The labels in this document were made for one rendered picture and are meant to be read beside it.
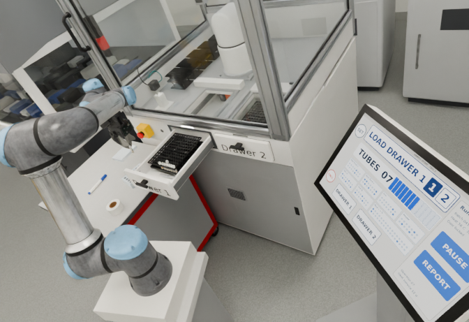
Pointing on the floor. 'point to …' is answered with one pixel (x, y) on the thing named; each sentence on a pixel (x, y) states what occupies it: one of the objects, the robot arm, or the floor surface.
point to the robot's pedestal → (201, 297)
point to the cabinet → (279, 181)
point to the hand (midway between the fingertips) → (128, 145)
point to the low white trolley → (140, 200)
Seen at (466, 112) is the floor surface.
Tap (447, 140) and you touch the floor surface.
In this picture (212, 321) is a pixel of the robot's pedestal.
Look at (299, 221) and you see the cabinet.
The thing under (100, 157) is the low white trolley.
